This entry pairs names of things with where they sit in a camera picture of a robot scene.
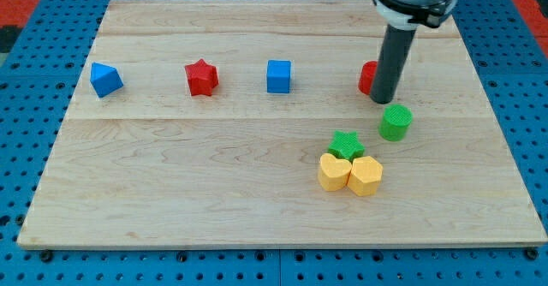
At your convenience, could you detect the green cylinder block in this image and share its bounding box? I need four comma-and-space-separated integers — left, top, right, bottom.
378, 104, 413, 141

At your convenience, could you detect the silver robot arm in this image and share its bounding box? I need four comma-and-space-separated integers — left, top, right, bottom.
373, 0, 458, 31

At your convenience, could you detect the blue cube block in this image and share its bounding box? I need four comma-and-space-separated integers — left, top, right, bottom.
266, 60, 291, 93

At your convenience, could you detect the yellow heart block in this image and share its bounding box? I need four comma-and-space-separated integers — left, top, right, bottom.
317, 153, 352, 192

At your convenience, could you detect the green star block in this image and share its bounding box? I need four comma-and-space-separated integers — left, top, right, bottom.
327, 130, 366, 162

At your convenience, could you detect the light wooden board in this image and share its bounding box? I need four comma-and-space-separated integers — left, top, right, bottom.
18, 0, 547, 250

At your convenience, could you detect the red star block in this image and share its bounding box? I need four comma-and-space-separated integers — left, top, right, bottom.
184, 58, 218, 96

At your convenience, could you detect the yellow hexagon block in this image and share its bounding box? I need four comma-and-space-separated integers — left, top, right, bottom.
347, 156, 383, 196

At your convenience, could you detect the red cylinder block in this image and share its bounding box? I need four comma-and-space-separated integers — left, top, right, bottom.
358, 61, 378, 95

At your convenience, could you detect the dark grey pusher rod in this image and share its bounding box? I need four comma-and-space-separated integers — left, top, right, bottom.
369, 25, 416, 104

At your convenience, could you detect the blue triangular prism block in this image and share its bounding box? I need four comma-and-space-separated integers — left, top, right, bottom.
90, 63, 123, 98

